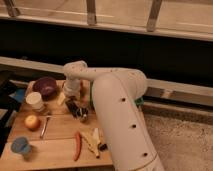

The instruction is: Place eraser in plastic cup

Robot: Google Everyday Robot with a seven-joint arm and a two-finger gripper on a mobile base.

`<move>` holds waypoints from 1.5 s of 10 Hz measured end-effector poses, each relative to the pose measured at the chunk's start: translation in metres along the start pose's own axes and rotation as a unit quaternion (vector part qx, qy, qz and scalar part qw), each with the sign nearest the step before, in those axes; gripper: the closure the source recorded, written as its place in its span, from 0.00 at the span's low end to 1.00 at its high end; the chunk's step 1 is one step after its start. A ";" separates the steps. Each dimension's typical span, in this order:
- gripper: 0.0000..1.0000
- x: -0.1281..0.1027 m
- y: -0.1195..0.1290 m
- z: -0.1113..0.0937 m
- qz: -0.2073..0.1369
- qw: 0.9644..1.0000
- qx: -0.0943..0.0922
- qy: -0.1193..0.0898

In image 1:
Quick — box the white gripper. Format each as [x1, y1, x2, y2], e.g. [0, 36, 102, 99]
[57, 79, 84, 106]

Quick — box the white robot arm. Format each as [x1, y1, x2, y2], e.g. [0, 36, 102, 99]
[63, 61, 164, 171]

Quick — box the small metal cup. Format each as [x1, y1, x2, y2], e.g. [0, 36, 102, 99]
[77, 108, 88, 122]

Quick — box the white plastic cup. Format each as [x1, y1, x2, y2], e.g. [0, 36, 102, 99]
[26, 92, 45, 112]

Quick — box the blue plastic cup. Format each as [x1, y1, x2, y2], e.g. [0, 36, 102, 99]
[11, 137, 32, 157]

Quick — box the purple bowl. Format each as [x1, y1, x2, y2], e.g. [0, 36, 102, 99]
[33, 77, 57, 98]

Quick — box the metal spoon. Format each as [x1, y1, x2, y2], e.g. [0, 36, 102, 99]
[40, 115, 51, 139]

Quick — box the red chili pepper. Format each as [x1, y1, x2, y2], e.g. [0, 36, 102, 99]
[73, 132, 82, 161]

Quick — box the red yellow apple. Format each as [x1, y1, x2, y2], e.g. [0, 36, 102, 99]
[24, 115, 40, 131]

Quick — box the blue cloth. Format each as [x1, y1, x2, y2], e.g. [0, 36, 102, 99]
[11, 88, 26, 103]

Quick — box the green plastic tray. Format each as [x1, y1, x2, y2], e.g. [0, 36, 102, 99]
[89, 82, 144, 109]

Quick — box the black handled dish brush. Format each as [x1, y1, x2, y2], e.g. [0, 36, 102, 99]
[99, 144, 108, 151]

